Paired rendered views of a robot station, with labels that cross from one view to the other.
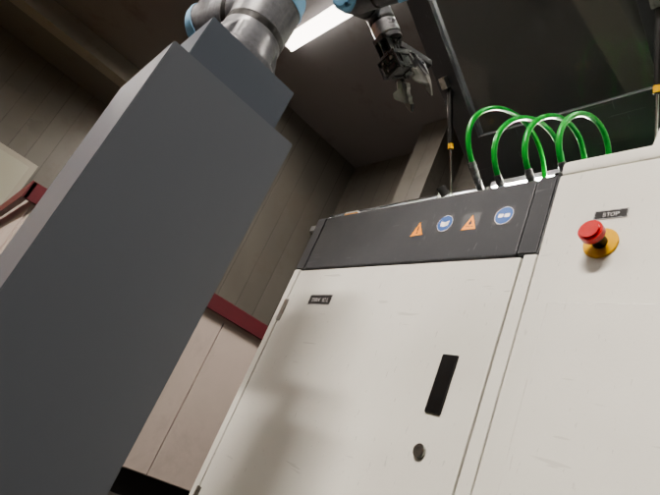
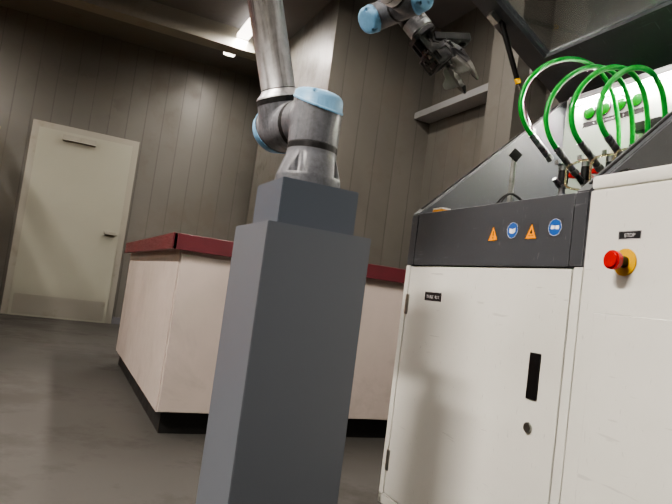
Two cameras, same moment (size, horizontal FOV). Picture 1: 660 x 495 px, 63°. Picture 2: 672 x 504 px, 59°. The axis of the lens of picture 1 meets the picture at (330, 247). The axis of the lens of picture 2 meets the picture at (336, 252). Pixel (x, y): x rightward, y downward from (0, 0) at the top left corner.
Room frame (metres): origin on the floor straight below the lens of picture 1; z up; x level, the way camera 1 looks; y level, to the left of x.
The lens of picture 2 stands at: (-0.50, 0.01, 0.67)
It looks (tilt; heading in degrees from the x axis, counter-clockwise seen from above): 4 degrees up; 9
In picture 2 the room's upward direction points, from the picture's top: 8 degrees clockwise
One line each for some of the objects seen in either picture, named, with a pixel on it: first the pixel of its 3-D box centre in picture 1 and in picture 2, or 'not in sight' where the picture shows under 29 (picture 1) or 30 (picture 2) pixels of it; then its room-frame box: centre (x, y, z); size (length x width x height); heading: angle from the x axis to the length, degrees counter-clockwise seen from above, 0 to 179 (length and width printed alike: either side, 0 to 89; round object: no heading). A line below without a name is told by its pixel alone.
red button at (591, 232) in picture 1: (594, 236); (617, 260); (0.66, -0.35, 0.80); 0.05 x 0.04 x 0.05; 32
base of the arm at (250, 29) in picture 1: (243, 53); (309, 167); (0.81, 0.29, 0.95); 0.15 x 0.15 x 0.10
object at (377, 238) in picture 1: (406, 237); (486, 236); (1.06, -0.14, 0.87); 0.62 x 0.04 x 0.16; 32
